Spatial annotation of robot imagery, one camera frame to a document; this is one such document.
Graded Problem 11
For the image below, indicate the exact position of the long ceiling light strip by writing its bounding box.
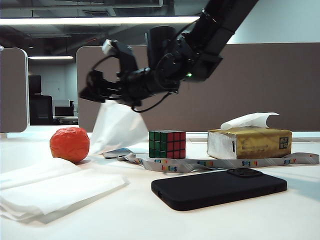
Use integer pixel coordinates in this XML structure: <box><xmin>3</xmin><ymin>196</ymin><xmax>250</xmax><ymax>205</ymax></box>
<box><xmin>0</xmin><ymin>16</ymin><xmax>201</xmax><ymax>26</ymax></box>

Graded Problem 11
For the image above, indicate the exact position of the gold tissue box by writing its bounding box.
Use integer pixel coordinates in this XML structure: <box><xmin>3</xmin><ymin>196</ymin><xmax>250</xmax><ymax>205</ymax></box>
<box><xmin>207</xmin><ymin>127</ymin><xmax>293</xmax><ymax>160</ymax></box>

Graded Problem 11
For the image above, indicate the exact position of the white folded tissue stack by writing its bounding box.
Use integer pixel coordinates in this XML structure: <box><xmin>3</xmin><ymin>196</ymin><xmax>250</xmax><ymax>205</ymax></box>
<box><xmin>0</xmin><ymin>157</ymin><xmax>130</xmax><ymax>225</ymax></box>

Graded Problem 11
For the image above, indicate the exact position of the black smartphone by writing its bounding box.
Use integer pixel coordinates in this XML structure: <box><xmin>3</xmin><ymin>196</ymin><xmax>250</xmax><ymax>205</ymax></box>
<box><xmin>151</xmin><ymin>167</ymin><xmax>288</xmax><ymax>212</ymax></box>

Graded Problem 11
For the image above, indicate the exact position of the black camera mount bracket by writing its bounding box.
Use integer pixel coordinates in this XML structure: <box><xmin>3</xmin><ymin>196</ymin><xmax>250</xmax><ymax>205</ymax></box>
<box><xmin>113</xmin><ymin>42</ymin><xmax>139</xmax><ymax>76</ymax></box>

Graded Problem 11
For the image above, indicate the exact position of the Rubik's cube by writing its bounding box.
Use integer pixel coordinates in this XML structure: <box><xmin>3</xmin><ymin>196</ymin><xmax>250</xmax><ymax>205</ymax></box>
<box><xmin>148</xmin><ymin>130</ymin><xmax>187</xmax><ymax>160</ymax></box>

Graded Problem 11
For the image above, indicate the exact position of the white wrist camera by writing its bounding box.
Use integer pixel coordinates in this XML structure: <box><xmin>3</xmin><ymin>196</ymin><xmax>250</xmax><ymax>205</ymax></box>
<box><xmin>101</xmin><ymin>39</ymin><xmax>119</xmax><ymax>55</ymax></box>

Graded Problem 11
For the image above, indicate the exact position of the black office chair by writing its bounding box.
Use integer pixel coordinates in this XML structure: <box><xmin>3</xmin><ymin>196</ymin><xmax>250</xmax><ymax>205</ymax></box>
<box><xmin>28</xmin><ymin>75</ymin><xmax>54</xmax><ymax>126</ymax></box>

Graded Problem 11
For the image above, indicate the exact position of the grey printed lanyard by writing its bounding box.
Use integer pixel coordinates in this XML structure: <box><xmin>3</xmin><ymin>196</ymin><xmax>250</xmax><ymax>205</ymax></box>
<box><xmin>124</xmin><ymin>152</ymin><xmax>320</xmax><ymax>175</ymax></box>

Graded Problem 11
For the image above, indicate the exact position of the orange-red wrapped ball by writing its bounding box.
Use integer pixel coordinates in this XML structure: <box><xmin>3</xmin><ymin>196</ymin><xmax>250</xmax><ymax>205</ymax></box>
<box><xmin>49</xmin><ymin>127</ymin><xmax>90</xmax><ymax>165</ymax></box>

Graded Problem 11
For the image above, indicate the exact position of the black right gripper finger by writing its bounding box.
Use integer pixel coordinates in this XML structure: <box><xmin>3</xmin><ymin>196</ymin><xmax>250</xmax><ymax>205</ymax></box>
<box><xmin>86</xmin><ymin>70</ymin><xmax>119</xmax><ymax>90</ymax></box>
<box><xmin>79</xmin><ymin>87</ymin><xmax>120</xmax><ymax>104</ymax></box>

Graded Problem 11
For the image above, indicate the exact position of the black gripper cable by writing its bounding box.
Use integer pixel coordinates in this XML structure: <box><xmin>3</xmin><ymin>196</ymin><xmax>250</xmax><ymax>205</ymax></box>
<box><xmin>130</xmin><ymin>88</ymin><xmax>176</xmax><ymax>114</ymax></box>

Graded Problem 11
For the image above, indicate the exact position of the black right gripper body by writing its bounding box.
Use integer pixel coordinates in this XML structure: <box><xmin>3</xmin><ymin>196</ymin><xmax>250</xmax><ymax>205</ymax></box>
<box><xmin>113</xmin><ymin>66</ymin><xmax>181</xmax><ymax>107</ymax></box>

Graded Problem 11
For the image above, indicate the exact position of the wide brown desk partition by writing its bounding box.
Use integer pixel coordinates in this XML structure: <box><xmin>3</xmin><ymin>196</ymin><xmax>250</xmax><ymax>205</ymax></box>
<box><xmin>75</xmin><ymin>42</ymin><xmax>320</xmax><ymax>133</ymax></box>

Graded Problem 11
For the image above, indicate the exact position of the grey ID card holder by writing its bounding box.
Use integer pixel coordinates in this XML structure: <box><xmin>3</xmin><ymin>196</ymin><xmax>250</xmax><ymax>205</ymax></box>
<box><xmin>102</xmin><ymin>147</ymin><xmax>137</xmax><ymax>162</ymax></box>

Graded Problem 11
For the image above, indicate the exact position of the narrow brown desk partition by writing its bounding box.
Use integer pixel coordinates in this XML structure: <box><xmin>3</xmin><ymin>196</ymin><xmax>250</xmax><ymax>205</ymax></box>
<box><xmin>0</xmin><ymin>48</ymin><xmax>28</xmax><ymax>134</ymax></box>

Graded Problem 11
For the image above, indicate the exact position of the black background monitor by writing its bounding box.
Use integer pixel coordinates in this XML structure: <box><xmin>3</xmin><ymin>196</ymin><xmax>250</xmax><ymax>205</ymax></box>
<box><xmin>54</xmin><ymin>106</ymin><xmax>76</xmax><ymax>118</ymax></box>

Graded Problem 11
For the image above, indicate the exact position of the white pulled tissue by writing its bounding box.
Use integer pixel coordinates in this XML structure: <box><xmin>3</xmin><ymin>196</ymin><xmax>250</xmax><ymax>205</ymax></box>
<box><xmin>89</xmin><ymin>99</ymin><xmax>150</xmax><ymax>155</ymax></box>

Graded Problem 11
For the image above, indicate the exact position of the short ceiling light strip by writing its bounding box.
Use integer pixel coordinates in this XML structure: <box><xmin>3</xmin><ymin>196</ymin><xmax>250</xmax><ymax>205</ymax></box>
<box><xmin>27</xmin><ymin>55</ymin><xmax>74</xmax><ymax>60</ymax></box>

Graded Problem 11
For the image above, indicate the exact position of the white tissue in box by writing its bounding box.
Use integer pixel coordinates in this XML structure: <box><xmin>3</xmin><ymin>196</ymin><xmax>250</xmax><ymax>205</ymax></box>
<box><xmin>220</xmin><ymin>112</ymin><xmax>280</xmax><ymax>131</ymax></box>

